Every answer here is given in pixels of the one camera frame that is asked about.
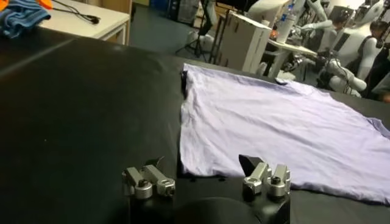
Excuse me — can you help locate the white humanoid robot dark panel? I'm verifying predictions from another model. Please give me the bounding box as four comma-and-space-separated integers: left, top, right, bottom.
330, 0, 385, 82

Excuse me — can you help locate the light purple t-shirt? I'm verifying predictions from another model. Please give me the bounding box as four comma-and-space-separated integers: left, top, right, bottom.
179, 63, 390, 205

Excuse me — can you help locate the black looped cable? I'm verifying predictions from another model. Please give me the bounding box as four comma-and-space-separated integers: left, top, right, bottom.
51, 0, 101, 25

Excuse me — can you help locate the blue striped garment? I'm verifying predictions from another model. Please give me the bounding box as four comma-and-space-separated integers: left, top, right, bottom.
0, 0, 52, 40

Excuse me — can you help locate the white cardboard box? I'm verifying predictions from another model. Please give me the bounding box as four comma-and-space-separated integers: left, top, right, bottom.
218, 10, 272, 74

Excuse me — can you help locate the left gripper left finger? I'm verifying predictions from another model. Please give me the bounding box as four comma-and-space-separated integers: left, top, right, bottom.
121, 155, 177, 200

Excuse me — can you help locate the white table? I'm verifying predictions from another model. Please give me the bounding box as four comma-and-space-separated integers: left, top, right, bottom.
38, 0, 132, 46

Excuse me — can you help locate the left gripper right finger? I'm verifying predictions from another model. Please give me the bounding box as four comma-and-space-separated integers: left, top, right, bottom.
238, 154, 292, 198

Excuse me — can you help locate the white curved shell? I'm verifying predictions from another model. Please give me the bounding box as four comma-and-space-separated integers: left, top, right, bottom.
246, 0, 291, 27

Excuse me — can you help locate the orange garment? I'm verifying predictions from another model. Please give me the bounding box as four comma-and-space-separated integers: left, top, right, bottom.
0, 0, 54, 10

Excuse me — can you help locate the black table cover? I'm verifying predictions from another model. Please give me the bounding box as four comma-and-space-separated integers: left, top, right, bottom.
0, 38, 390, 224

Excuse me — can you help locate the black smooth table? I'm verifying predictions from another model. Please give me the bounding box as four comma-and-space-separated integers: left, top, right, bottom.
0, 27, 77, 76

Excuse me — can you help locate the small white desk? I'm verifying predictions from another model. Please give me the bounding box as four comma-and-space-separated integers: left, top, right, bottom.
263, 38, 318, 79

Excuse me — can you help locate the black tripod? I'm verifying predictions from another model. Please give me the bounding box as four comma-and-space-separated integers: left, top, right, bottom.
175, 0, 221, 61

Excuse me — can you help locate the white bottle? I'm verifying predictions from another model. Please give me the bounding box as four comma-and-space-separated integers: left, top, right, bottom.
275, 4, 298, 45

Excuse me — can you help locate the white robot forearm with cables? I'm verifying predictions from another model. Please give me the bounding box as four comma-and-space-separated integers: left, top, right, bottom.
316, 57, 368, 98

